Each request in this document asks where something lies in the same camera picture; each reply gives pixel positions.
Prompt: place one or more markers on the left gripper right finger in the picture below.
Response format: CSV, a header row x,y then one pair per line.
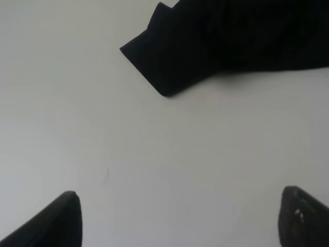
x,y
303,220

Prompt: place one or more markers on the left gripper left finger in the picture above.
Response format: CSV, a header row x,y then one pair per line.
x,y
58,224

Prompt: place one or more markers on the black printed t-shirt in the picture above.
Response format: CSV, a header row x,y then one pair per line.
x,y
194,40

